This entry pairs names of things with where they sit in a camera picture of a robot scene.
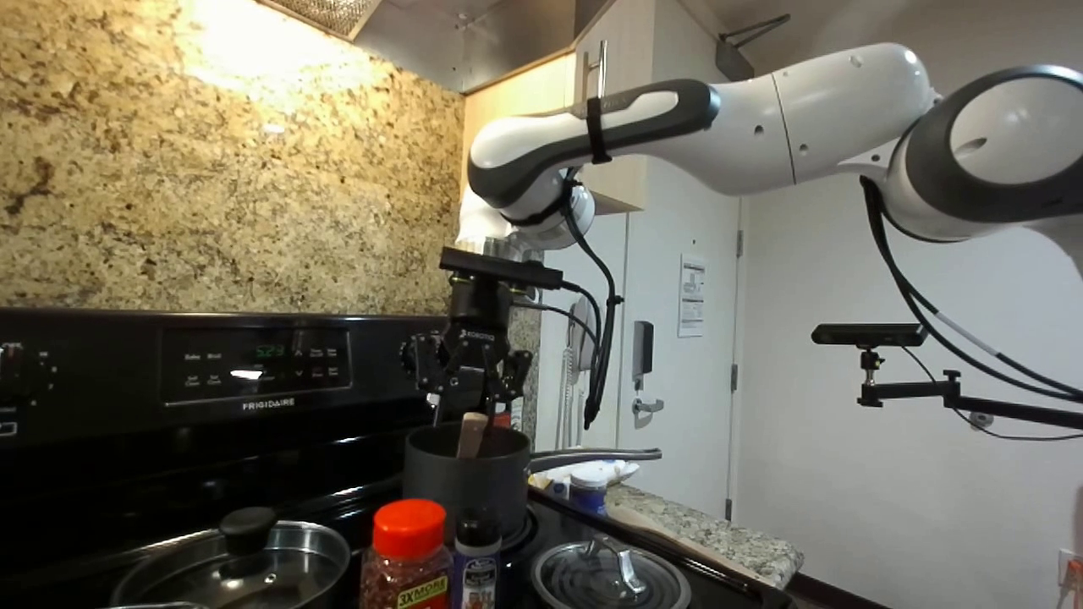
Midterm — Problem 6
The steel range hood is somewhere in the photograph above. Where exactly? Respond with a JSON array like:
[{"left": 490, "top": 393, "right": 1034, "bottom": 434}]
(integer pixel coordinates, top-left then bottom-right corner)
[{"left": 259, "top": 0, "right": 613, "bottom": 92}]

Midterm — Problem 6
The white cloth on counter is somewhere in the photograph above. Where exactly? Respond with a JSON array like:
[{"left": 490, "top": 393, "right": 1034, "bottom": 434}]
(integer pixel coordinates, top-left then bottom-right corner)
[{"left": 528, "top": 460, "right": 635, "bottom": 514}]

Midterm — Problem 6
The cream wall cabinet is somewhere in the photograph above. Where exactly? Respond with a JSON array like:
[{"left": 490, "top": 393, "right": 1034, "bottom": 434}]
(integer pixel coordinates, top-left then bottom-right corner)
[{"left": 458, "top": 0, "right": 749, "bottom": 222}]

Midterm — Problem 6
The small dark capped seasoning bottle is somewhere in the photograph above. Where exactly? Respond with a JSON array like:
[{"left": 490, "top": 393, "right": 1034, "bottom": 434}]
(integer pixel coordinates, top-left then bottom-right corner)
[{"left": 453, "top": 518, "right": 501, "bottom": 609}]

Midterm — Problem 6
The black electric stove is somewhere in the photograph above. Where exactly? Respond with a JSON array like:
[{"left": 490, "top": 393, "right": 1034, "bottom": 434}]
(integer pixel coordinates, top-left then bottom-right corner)
[{"left": 0, "top": 306, "right": 861, "bottom": 609}]

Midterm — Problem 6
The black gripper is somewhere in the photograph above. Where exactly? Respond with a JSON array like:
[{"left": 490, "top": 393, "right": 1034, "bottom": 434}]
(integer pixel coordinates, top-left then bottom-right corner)
[{"left": 402, "top": 275, "right": 531, "bottom": 425}]

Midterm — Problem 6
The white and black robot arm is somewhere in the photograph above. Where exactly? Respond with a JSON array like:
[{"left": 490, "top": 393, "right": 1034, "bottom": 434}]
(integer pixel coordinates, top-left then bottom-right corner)
[{"left": 410, "top": 43, "right": 1083, "bottom": 408}]

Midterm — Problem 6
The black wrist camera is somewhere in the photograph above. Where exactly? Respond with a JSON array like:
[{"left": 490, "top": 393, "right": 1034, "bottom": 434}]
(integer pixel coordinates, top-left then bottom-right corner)
[{"left": 441, "top": 248, "right": 564, "bottom": 288}]

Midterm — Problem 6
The red capped spice jar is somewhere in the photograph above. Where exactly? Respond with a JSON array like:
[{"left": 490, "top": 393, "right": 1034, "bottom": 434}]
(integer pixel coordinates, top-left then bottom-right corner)
[{"left": 358, "top": 498, "right": 449, "bottom": 609}]

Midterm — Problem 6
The steel pot with glass lid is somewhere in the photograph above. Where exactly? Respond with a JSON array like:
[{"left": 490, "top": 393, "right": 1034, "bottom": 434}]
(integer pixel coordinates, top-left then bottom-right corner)
[{"left": 111, "top": 507, "right": 353, "bottom": 609}]

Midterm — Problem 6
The black camera on stand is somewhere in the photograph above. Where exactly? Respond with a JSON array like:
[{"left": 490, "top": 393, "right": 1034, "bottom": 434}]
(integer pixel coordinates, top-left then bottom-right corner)
[{"left": 809, "top": 321, "right": 1083, "bottom": 434}]

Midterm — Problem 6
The white wall phone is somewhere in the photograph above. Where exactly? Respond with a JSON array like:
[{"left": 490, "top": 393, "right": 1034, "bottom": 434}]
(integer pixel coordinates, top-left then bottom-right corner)
[{"left": 564, "top": 298, "right": 595, "bottom": 373}]

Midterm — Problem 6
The white door with handle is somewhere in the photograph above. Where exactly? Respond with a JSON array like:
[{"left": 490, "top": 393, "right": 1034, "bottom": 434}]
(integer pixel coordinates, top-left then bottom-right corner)
[{"left": 535, "top": 190, "right": 743, "bottom": 522}]

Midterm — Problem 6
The black pot with long handle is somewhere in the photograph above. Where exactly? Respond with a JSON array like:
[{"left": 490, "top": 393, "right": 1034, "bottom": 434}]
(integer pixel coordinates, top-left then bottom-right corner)
[{"left": 402, "top": 425, "right": 659, "bottom": 539}]

